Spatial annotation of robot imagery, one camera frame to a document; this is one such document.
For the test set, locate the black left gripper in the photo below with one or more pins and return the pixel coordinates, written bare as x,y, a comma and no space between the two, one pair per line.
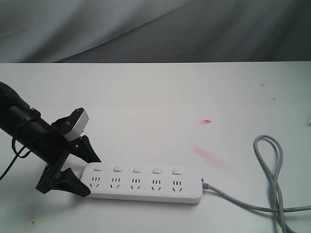
56,150

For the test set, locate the white five-outlet power strip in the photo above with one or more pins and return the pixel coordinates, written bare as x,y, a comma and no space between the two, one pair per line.
172,184

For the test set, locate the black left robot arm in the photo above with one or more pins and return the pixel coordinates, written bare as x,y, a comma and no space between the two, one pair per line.
22,122

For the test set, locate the grey backdrop cloth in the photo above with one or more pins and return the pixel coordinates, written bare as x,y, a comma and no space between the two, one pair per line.
154,31

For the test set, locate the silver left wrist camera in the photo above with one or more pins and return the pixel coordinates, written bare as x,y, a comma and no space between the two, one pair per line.
74,124

